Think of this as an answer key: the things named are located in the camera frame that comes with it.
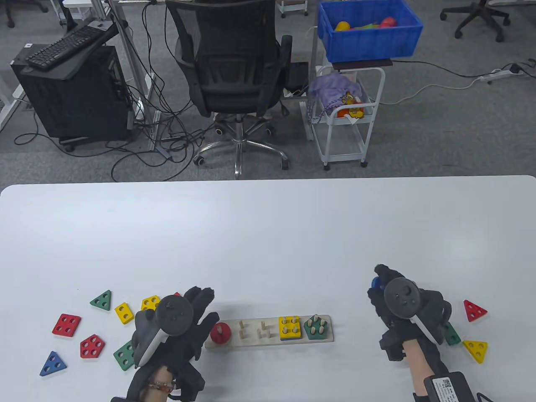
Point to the person's left hand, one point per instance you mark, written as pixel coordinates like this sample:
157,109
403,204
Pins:
203,301

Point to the person's right hand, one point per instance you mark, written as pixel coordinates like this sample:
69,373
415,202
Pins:
379,305

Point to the blue round block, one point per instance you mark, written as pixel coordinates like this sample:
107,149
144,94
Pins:
378,282

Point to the red round block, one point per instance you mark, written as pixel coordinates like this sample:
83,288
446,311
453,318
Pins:
215,336

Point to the yellow pentagon block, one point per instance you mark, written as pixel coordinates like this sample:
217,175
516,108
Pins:
150,302

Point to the wooden post board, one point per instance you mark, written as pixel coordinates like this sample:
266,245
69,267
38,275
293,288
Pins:
252,331

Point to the green pentagon block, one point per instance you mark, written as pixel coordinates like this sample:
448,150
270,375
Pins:
312,333

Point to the yellow rectangle block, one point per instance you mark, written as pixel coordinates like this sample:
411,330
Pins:
123,313

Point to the green rectangle block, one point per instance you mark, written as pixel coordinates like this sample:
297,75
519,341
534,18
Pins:
454,336

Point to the yellow square block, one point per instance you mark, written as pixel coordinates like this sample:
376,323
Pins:
290,333

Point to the green square block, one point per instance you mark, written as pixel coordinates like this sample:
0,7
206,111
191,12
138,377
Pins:
124,355

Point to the red triangle block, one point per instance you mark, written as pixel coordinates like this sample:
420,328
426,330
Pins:
474,311

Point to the green triangle block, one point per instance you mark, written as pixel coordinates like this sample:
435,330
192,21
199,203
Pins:
103,301

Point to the yellow triangle block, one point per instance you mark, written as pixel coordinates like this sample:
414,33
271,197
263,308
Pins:
476,348

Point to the red pentagon block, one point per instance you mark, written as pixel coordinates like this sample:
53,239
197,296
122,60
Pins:
92,346

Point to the red square block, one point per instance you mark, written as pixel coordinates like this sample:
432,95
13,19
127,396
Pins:
66,325

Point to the blue triangle block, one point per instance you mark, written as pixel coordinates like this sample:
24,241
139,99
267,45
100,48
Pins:
53,364

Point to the person's left forearm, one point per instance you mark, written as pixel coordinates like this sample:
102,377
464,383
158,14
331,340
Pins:
161,374

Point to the person's right forearm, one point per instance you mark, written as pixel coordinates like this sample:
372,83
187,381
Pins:
418,364

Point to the black tracking controller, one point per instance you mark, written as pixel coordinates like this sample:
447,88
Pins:
173,314
402,298

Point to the black labelled box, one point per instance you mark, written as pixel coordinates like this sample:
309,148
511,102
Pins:
450,387

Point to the white utility cart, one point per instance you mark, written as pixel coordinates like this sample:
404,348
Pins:
340,144

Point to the orange plush toy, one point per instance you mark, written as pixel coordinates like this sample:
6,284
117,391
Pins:
354,112

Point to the purple cloth bag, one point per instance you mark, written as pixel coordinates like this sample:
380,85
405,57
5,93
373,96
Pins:
331,88

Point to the black computer tower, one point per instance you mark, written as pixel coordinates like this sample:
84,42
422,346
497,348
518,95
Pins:
75,100

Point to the black mesh office chair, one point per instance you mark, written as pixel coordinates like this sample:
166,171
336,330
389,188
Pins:
234,63

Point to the black bag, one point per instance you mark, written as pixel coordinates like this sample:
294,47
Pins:
298,77

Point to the brown board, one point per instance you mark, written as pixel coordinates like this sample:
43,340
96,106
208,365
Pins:
362,63

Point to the white power strip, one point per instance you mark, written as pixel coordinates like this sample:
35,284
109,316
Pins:
498,75

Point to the blue plastic crate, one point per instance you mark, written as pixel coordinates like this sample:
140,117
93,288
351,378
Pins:
368,46

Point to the white desk foot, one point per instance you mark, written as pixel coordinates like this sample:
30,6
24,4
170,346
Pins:
10,109

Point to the green plastic toy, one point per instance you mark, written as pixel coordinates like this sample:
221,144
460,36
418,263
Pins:
368,27

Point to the yellow plastic toy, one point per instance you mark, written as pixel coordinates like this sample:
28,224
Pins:
342,26

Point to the red plastic toy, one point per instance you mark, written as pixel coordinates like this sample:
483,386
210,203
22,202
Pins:
388,21

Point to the black keyboard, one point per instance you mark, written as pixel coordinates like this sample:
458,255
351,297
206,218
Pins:
63,47

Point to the small white cart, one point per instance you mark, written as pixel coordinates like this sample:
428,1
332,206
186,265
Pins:
293,6

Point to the black chair base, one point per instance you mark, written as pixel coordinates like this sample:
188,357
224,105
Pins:
477,12
8,16

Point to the white rack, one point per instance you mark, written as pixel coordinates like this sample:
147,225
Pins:
77,3

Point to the white desk frame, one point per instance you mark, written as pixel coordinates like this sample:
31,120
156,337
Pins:
130,56

